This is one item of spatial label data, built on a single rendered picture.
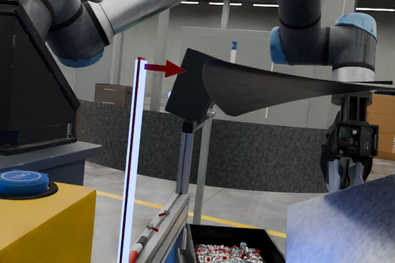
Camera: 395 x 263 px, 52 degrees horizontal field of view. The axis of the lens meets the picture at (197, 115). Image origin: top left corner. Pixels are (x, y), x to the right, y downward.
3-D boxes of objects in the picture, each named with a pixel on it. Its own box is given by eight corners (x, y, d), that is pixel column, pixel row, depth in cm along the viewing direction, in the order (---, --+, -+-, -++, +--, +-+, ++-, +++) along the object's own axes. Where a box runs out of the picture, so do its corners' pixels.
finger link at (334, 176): (330, 210, 68) (334, 155, 70) (323, 210, 73) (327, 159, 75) (349, 213, 67) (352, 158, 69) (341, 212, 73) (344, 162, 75)
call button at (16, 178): (29, 206, 29) (31, 183, 29) (-21, 198, 30) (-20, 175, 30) (56, 192, 33) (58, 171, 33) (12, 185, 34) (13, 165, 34)
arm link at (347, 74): (327, 78, 80) (371, 82, 79) (326, 100, 79) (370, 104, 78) (336, 64, 73) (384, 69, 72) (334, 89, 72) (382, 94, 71)
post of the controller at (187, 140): (186, 195, 109) (193, 122, 107) (175, 193, 109) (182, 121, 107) (188, 192, 112) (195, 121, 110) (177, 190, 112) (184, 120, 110)
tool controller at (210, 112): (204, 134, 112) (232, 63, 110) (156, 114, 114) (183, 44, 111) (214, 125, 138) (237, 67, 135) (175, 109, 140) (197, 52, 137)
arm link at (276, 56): (272, 3, 79) (331, 2, 75) (275, 47, 87) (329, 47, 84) (265, 30, 74) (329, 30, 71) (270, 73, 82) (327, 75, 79)
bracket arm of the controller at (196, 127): (192, 134, 107) (193, 122, 107) (181, 132, 107) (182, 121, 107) (204, 125, 130) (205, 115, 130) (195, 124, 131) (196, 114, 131)
